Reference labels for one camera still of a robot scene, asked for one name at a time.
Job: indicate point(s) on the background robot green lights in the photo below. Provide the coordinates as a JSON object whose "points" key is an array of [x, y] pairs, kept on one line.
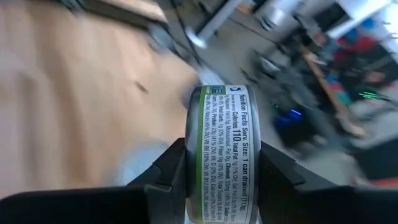
{"points": [[370, 96]]}

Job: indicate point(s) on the white round-base stand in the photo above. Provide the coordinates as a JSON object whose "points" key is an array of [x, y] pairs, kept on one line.
{"points": [[214, 18]]}

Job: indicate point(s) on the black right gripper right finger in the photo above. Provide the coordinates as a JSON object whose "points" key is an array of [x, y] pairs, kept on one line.
{"points": [[276, 193]]}

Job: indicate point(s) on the silver-lid tuna can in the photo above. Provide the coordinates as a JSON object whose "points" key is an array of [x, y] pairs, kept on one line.
{"points": [[224, 149]]}

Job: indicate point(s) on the black metal table frame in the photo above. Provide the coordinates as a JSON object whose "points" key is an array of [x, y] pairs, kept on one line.
{"points": [[124, 14]]}

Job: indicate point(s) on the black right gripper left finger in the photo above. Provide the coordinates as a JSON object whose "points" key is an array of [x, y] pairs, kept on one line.
{"points": [[168, 186]]}

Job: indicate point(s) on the person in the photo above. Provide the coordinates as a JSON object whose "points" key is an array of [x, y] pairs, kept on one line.
{"points": [[376, 77]]}

